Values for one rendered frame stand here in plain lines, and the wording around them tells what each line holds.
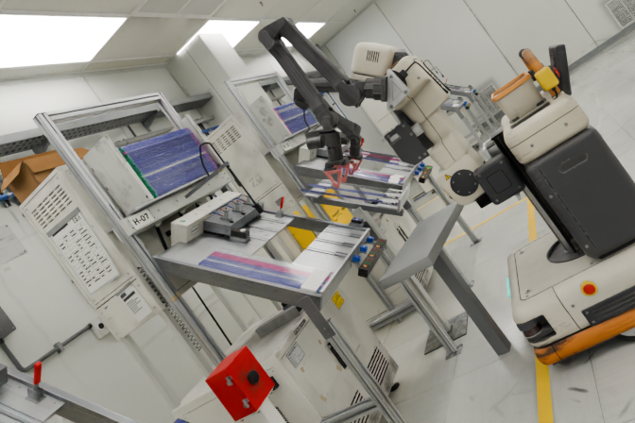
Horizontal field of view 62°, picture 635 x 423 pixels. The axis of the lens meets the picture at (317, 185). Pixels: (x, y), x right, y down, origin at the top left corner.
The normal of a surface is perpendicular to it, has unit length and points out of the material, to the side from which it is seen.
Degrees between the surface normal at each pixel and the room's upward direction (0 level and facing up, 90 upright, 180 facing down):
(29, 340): 90
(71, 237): 87
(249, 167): 90
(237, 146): 90
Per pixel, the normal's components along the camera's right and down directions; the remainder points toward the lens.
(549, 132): -0.30, 0.24
